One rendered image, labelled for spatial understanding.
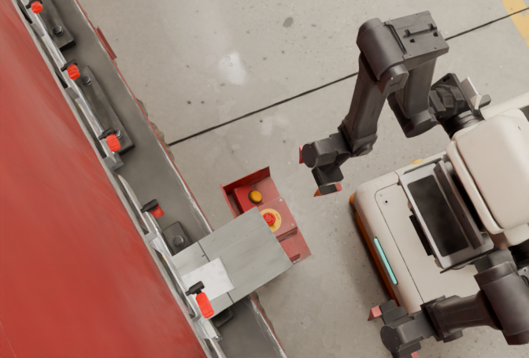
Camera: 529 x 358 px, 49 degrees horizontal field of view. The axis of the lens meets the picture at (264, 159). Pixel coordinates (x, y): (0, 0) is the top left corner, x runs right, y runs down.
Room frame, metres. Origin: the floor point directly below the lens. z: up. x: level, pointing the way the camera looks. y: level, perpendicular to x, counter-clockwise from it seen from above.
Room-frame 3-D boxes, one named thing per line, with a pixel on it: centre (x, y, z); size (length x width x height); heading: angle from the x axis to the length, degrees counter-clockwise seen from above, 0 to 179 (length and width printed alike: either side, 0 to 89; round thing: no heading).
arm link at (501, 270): (0.02, -0.32, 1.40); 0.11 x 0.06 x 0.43; 14
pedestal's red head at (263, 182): (0.40, 0.04, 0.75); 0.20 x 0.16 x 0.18; 17
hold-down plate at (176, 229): (0.22, 0.22, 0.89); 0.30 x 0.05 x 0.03; 24
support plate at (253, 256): (0.22, 0.12, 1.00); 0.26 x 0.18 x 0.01; 114
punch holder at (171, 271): (0.14, 0.25, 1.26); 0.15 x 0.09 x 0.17; 24
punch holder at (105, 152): (0.50, 0.41, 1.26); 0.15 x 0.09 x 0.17; 24
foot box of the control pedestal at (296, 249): (0.41, 0.01, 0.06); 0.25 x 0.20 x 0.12; 107
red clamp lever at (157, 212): (0.33, 0.26, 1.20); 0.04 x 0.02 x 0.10; 114
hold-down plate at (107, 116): (0.74, 0.45, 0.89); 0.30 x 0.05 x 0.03; 24
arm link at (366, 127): (0.43, -0.22, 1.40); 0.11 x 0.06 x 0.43; 14
